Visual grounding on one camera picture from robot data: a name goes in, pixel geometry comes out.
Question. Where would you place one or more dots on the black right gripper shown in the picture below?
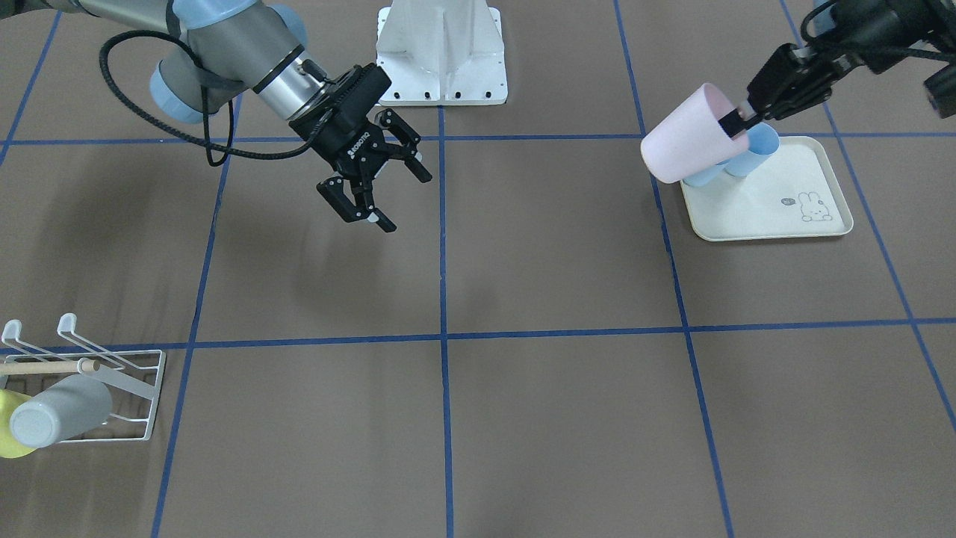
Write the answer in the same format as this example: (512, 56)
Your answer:
(340, 145)

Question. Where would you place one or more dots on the cream tray with bunny print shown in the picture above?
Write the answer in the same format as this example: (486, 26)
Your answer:
(794, 194)

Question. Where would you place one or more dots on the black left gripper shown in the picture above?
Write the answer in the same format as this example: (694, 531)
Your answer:
(793, 81)

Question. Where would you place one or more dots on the white wire cup rack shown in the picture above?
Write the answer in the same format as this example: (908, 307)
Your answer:
(134, 379)

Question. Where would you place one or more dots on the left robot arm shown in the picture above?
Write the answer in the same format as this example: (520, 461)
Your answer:
(840, 36)

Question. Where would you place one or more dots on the grey plastic cup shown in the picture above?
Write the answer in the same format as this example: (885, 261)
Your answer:
(75, 405)

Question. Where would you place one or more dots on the pink plastic cup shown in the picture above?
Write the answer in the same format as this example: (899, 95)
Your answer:
(691, 139)

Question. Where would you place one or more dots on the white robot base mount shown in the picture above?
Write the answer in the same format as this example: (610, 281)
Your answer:
(442, 53)

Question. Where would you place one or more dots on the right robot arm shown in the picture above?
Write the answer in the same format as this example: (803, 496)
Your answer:
(222, 49)

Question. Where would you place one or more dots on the blue plastic cup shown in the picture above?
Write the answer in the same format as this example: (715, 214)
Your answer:
(704, 176)
(764, 142)

